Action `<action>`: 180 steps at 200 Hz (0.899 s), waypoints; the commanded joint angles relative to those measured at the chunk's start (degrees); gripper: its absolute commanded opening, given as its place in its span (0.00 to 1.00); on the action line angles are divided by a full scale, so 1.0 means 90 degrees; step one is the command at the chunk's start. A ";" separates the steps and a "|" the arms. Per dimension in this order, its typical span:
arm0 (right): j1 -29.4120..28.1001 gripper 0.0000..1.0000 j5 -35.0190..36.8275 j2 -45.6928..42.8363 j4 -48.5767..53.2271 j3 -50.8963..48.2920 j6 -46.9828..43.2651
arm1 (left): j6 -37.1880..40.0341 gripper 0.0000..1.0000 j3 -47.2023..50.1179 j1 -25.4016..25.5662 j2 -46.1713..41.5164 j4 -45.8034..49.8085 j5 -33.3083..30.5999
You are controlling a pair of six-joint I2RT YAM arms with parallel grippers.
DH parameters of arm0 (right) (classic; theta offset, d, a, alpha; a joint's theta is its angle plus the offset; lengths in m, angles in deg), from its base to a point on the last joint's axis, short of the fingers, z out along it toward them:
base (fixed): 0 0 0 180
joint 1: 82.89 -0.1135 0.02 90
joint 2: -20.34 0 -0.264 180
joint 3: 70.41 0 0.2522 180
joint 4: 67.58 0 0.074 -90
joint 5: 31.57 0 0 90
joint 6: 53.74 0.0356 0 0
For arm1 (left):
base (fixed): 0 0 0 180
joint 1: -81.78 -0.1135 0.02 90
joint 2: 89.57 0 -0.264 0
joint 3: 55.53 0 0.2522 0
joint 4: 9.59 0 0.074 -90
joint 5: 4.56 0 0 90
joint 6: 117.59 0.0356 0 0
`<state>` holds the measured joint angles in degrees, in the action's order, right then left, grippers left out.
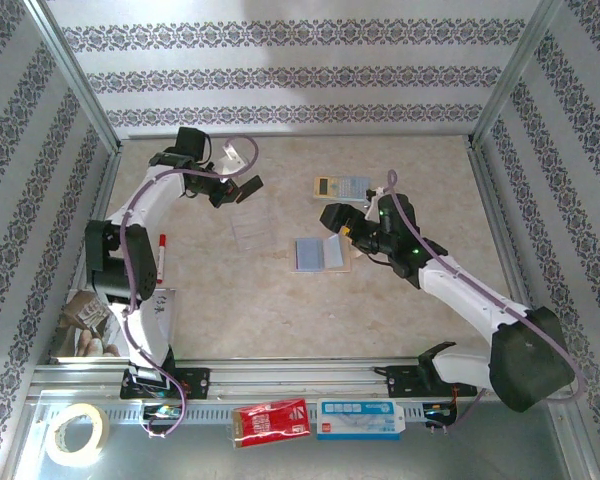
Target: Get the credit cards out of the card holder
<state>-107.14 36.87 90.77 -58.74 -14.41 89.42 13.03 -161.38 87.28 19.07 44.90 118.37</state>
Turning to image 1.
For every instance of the beige card holder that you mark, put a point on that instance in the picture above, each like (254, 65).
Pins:
(310, 255)

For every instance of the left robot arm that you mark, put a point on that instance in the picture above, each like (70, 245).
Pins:
(145, 200)

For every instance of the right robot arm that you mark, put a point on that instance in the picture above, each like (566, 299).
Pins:
(460, 295)

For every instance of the yellow grey calculator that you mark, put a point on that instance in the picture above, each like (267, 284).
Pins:
(337, 189)

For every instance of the red marker pen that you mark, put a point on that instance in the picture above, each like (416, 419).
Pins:
(161, 257)

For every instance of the glossy printed magazine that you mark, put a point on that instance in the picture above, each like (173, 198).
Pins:
(85, 320)

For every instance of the blue white box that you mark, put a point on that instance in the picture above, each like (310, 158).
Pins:
(355, 420)

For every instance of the right small circuit board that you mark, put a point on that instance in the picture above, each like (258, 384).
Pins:
(437, 412)

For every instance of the small circuit board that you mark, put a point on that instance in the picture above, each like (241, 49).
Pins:
(162, 411)
(437, 412)

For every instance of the red cardboard box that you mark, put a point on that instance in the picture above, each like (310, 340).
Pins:
(270, 422)

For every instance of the slotted metal strip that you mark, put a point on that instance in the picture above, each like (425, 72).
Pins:
(210, 414)

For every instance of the left small circuit board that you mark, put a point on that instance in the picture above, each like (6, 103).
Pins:
(162, 411)

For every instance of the masking tape roll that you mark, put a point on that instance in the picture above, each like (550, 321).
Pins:
(101, 430)

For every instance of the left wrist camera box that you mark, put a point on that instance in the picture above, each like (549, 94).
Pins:
(230, 160)

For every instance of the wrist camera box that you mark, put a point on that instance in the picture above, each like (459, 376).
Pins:
(230, 160)
(375, 194)

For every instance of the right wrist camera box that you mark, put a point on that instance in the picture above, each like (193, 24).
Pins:
(375, 194)

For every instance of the aluminium back rail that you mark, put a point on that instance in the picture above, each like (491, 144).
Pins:
(295, 135)

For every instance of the aluminium side rail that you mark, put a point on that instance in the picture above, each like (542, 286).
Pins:
(105, 190)
(491, 200)

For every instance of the aluminium mounting rail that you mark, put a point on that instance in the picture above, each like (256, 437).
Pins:
(290, 375)

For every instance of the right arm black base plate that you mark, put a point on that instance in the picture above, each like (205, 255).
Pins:
(405, 382)

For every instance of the aluminium frame post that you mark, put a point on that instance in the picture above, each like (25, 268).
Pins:
(75, 75)
(513, 75)

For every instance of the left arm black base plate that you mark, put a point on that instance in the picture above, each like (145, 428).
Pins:
(197, 382)

